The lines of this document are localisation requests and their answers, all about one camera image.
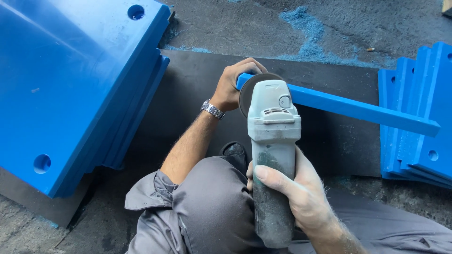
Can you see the silver metal wristwatch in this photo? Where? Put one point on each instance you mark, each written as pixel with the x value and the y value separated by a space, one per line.
pixel 213 109

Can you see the blue plastic bar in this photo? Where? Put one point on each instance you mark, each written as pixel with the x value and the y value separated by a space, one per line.
pixel 353 110

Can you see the grey angle grinder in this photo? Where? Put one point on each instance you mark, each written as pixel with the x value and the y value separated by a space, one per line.
pixel 272 155

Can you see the pile of blue plastic shavings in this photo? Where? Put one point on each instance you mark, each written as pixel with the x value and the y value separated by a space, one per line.
pixel 310 38

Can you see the stack of large blue plates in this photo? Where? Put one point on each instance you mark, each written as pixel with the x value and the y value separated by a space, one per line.
pixel 70 88

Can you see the person's black shoe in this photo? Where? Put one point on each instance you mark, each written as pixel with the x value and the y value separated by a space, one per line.
pixel 235 155

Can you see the person's grey work trousers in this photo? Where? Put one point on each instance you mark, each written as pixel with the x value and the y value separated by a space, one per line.
pixel 212 211

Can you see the person's left fingers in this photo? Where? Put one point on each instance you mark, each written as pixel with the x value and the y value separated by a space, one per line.
pixel 249 65

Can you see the stack of small blue plates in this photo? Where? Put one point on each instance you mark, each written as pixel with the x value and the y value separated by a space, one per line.
pixel 420 116

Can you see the person's right hand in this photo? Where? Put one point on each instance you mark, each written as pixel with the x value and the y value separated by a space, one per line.
pixel 303 197

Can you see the black rubber mat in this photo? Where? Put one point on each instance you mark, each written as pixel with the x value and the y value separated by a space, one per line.
pixel 197 105

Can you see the person's left hand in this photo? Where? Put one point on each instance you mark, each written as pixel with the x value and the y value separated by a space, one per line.
pixel 227 88

